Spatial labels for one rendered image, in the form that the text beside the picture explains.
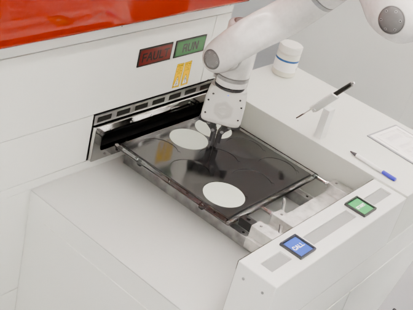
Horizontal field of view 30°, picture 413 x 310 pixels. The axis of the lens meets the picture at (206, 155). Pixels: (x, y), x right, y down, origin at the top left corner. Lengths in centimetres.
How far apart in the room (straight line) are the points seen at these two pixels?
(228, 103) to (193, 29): 22
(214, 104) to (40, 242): 53
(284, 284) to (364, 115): 84
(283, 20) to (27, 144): 62
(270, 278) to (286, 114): 70
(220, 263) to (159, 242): 14
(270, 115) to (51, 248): 67
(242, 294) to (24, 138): 58
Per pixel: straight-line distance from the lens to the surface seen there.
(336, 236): 163
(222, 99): 184
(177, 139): 192
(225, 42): 170
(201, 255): 168
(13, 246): 186
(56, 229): 175
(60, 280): 180
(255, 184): 183
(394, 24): 147
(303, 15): 167
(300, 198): 194
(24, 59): 157
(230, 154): 192
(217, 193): 175
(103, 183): 183
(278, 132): 201
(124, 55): 177
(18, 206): 178
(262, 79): 221
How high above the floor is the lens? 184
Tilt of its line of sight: 30 degrees down
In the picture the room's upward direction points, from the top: 15 degrees clockwise
